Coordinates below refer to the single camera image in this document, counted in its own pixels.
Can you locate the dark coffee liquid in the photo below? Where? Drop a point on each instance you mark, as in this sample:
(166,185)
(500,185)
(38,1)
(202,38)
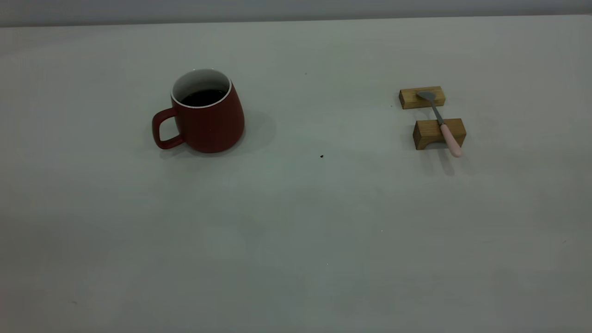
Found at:
(203,97)

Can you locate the arched wooden block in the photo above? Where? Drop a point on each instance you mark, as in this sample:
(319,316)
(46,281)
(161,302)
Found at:
(428,132)

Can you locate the red ceramic mug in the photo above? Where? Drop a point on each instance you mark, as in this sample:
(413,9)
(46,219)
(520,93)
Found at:
(212,127)

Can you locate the flat rectangular wooden block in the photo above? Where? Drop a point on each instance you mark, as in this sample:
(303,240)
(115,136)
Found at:
(411,98)

